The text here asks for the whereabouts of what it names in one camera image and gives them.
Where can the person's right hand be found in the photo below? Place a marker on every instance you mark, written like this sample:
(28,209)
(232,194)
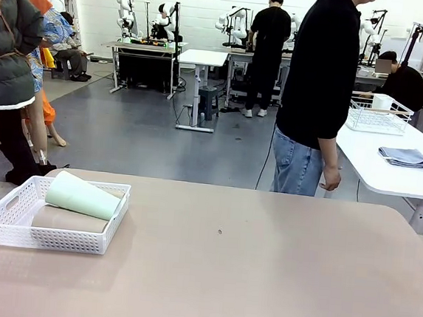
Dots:
(332,178)

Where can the blue denim cloth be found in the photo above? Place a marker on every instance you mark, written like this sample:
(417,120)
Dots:
(404,157)

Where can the brown cardboard tube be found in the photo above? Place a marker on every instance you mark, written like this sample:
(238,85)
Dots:
(117,194)
(69,222)

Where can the pale green plastic cup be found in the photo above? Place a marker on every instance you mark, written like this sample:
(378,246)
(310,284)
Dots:
(82,197)

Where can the white perforated plastic basket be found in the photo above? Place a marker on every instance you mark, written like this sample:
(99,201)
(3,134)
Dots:
(59,241)

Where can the person's right forearm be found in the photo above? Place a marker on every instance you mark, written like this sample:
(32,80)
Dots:
(328,152)

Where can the white side table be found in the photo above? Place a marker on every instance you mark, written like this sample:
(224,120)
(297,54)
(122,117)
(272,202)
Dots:
(380,177)

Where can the white cup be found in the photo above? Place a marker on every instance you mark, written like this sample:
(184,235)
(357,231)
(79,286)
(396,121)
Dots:
(382,102)

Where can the person in black polo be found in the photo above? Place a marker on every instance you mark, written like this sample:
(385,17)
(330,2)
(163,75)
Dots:
(314,82)

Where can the seated person in black sweater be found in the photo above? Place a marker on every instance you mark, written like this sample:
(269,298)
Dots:
(407,83)

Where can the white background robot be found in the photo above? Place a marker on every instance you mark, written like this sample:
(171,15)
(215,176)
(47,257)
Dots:
(295,25)
(239,35)
(169,8)
(372,39)
(124,21)

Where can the grey plastic stool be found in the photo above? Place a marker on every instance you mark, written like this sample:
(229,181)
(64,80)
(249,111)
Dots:
(209,99)

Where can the standing person in black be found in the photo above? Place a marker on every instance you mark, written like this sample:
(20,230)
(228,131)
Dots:
(270,41)

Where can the grey metal workbench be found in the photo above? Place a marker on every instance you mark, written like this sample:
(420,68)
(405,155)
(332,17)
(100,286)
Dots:
(239,55)

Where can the black tripod stand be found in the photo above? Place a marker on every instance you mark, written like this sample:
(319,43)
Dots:
(412,42)

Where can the white standing desk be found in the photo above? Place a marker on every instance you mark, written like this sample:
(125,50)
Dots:
(202,57)

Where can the grey robot workbench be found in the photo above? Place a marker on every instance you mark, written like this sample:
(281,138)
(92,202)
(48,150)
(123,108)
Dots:
(143,47)

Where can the seated person in patterned jacket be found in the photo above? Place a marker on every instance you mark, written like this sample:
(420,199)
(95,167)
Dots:
(70,57)

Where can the yellow bag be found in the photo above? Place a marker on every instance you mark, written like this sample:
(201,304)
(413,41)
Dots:
(49,59)

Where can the person in green puffer jacket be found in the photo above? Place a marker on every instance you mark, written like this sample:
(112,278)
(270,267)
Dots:
(5,55)

